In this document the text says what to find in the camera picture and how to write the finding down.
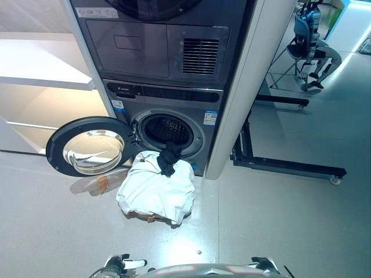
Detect blue white energy label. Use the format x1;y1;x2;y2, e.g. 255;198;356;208
204;109;219;126

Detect gray robot torso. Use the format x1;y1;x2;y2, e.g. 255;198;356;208
150;262;288;278

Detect white shelf unit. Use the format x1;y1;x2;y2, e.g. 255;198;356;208
0;31;117;157

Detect white garment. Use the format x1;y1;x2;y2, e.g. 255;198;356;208
115;149;196;227

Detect gray folding chair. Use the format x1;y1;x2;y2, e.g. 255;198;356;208
269;11;322;90

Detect seated blue gray mannequin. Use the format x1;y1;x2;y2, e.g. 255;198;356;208
294;1;343;94

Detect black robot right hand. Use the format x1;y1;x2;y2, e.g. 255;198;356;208
250;256;283;275

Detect brown woven strip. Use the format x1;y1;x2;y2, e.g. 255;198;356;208
97;174;110;194

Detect gray dryer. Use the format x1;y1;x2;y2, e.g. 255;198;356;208
69;0;256;89

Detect blue green display panel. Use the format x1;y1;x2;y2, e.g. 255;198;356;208
324;0;371;54

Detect white rectangular dryer sticker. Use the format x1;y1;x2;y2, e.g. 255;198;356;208
75;7;119;19

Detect white cabinet frame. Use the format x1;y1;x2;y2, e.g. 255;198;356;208
60;0;298;180

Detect black garment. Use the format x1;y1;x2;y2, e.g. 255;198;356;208
157;141;183;177

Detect round washing machine door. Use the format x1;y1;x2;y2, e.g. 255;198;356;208
45;115;137;177

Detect brown woven laundry basket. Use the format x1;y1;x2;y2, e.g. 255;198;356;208
125;208;174;224

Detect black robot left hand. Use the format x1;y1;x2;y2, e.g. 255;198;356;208
103;254;148;277

